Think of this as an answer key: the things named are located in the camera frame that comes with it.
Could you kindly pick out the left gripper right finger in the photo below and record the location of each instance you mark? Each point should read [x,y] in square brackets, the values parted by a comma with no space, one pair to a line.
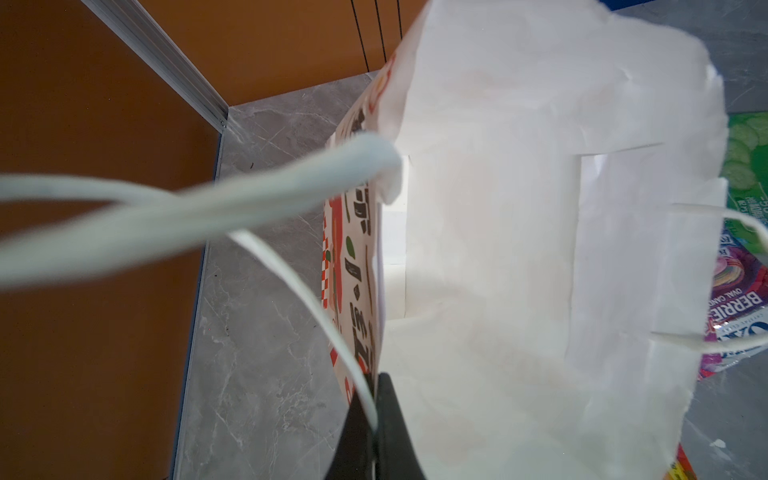
[394,454]

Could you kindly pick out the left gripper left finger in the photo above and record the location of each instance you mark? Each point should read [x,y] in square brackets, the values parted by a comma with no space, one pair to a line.
[354,455]

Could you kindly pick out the white paper bag with flower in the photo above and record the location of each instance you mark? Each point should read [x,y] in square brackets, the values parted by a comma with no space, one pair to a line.
[518,221]

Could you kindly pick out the Fox's berries candy bag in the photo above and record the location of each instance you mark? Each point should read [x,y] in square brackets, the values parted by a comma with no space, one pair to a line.
[738,303]

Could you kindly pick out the green Lays chips bag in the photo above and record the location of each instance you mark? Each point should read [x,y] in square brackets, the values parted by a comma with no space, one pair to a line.
[745,165]

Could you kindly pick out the red yellow snack packet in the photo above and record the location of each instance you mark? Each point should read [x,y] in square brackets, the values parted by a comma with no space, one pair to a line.
[681,468]

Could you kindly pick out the left aluminium corner post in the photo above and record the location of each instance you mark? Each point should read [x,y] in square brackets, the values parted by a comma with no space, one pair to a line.
[134,25]

